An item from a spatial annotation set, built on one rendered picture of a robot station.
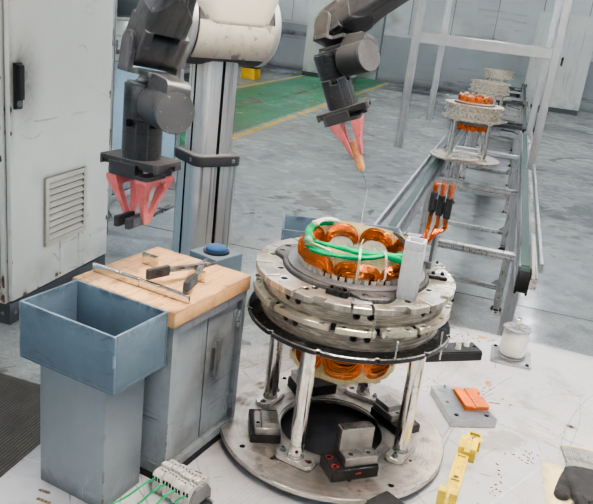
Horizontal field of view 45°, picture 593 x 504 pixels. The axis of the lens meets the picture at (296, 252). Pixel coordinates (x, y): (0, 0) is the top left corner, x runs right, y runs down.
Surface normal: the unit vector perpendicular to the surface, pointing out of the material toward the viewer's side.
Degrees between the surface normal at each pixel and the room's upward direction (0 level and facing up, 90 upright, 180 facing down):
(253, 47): 115
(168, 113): 90
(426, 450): 0
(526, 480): 0
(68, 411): 90
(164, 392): 90
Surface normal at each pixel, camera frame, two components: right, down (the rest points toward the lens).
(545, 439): 0.11, -0.94
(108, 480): 0.88, 0.25
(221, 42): 0.50, 0.65
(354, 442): 0.33, 0.34
